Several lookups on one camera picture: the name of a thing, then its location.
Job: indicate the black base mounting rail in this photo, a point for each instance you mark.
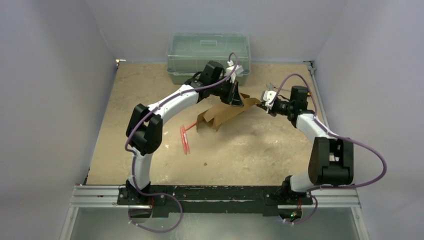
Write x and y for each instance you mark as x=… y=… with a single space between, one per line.
x=225 y=208

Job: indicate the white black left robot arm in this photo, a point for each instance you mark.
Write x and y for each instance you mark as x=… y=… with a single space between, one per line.
x=145 y=128

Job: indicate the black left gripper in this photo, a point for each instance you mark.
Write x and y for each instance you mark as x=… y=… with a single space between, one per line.
x=233 y=97

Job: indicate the green clear-lid plastic toolbox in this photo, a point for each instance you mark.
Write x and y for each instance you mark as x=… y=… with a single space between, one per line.
x=189 y=52

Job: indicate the aluminium frame extrusion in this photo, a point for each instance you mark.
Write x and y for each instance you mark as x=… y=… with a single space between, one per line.
x=115 y=196

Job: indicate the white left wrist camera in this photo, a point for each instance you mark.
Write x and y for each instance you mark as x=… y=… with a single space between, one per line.
x=233 y=70

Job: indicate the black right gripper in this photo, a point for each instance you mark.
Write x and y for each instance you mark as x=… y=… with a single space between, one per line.
x=275 y=108

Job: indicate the silver open-end wrench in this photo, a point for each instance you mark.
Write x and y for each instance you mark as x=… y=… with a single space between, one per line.
x=270 y=86

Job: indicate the brown cardboard box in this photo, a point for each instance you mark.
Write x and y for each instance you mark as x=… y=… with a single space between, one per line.
x=221 y=113

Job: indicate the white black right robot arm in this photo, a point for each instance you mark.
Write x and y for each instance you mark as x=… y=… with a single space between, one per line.
x=331 y=162

